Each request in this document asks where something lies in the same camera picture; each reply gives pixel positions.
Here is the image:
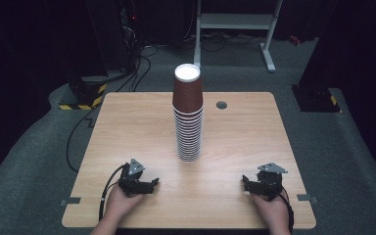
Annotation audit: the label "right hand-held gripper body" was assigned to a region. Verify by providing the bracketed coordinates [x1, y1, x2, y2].
[256, 162, 289, 201]

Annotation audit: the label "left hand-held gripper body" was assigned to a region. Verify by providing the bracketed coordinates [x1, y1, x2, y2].
[118, 159, 146, 198]

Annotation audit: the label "stack of brown paper cups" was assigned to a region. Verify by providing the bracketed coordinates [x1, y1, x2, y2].
[171, 63, 205, 164]

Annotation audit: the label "person's left hand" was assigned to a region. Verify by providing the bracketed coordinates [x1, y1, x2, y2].
[104, 187, 145, 226]

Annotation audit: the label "person's right hand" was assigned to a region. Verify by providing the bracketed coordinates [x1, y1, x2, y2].
[250, 190, 291, 230]

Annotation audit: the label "grey tape strip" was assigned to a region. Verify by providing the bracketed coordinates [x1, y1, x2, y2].
[60, 196, 82, 208]
[297, 193, 319, 205]

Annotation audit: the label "black base with yellow stripes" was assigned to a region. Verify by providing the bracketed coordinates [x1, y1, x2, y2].
[58, 76, 108, 112]
[291, 84, 343, 114]

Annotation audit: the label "left hand-held gripper black cable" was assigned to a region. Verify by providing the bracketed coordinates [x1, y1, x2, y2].
[98, 164, 126, 222]

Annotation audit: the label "hand-held gripper black cable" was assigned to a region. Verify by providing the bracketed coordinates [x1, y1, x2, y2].
[280, 185, 296, 233]
[98, 164, 126, 222]

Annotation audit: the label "right hand-held gripper black cable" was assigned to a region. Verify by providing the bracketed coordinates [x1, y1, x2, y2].
[280, 185, 296, 233]

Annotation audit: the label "long black floor cable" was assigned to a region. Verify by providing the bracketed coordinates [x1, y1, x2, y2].
[66, 106, 103, 173]

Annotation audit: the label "bundle of black floor cables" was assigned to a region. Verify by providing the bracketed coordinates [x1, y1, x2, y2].
[116, 45, 161, 93]

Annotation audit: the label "cables under white stand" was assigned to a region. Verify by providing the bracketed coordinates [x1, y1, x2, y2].
[182, 30, 265, 53]

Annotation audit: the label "dark equipment rack with wires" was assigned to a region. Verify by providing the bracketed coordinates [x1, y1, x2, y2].
[118, 4, 143, 74]

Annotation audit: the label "white metal stand frame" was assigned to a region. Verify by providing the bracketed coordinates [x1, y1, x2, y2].
[193, 0, 284, 73]

